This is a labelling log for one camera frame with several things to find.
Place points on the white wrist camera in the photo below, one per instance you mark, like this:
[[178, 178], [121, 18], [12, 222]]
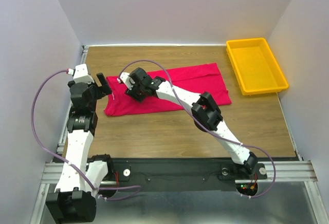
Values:
[[81, 74], [125, 79]]

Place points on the front aluminium frame rail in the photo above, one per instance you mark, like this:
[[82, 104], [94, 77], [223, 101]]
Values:
[[286, 171]]

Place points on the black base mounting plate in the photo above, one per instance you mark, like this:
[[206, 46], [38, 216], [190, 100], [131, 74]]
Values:
[[179, 175]]

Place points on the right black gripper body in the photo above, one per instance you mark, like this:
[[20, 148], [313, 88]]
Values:
[[134, 93]]

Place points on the left aluminium frame rail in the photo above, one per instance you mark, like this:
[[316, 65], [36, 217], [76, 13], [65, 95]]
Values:
[[60, 150]]

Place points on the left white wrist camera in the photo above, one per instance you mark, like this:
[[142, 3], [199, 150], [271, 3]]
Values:
[[81, 74]]

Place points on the small electronics board with leds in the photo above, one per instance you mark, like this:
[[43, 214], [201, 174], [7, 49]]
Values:
[[248, 188]]

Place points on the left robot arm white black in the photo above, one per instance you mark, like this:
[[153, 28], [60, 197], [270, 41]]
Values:
[[74, 198]]

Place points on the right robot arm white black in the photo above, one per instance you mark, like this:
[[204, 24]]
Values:
[[201, 107]]

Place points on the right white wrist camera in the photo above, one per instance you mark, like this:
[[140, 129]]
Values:
[[125, 79]]

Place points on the yellow plastic bin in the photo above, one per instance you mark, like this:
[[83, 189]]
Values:
[[256, 68]]

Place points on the aluminium frame rail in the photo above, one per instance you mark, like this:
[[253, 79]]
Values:
[[286, 171], [60, 150]]

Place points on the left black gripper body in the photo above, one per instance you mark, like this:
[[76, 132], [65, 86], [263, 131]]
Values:
[[103, 88]]

